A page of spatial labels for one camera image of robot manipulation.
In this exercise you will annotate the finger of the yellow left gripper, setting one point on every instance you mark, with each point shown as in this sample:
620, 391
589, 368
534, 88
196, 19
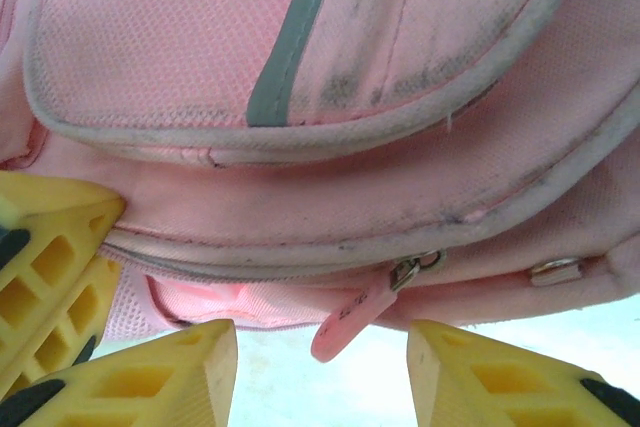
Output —
50, 197
87, 304

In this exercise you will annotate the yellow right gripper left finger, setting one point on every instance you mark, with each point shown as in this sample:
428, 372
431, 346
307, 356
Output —
150, 387

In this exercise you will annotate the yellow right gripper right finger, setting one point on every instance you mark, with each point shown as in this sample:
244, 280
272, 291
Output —
500, 387

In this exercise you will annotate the pink school backpack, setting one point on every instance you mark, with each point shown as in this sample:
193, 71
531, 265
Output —
325, 187

